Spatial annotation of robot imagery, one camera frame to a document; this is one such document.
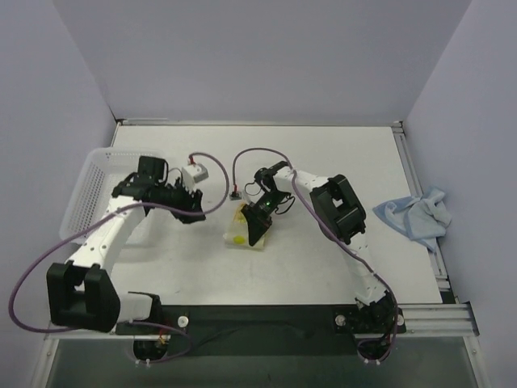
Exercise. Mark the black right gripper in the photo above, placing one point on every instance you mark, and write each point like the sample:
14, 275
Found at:
257, 212

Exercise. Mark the aluminium right side rail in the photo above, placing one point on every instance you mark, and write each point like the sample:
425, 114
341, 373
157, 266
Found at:
418, 182

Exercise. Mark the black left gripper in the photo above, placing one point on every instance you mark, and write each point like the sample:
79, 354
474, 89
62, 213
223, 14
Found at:
184, 199

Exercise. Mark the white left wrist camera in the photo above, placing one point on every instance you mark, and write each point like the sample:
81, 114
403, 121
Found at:
194, 173

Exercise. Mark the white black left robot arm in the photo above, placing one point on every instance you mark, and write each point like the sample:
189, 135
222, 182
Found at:
80, 291

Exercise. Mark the yellow green patterned towel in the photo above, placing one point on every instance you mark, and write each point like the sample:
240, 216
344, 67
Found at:
237, 235

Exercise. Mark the light blue towel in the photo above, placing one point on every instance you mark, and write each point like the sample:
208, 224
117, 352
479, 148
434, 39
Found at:
422, 219

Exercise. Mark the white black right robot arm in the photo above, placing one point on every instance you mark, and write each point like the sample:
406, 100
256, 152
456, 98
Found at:
341, 218

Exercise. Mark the aluminium rail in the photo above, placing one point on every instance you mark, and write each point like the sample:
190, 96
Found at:
427, 320
418, 182

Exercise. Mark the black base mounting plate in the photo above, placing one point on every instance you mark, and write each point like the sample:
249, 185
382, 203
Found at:
323, 330

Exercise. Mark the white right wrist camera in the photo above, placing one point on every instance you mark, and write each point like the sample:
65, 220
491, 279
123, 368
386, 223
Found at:
235, 196

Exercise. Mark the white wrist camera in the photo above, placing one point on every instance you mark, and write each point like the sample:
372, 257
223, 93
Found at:
194, 173
235, 196

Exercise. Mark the aluminium front rail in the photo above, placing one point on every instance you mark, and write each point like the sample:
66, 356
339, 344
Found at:
427, 320

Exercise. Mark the white perforated plastic basket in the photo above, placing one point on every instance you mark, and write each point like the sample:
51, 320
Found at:
102, 170

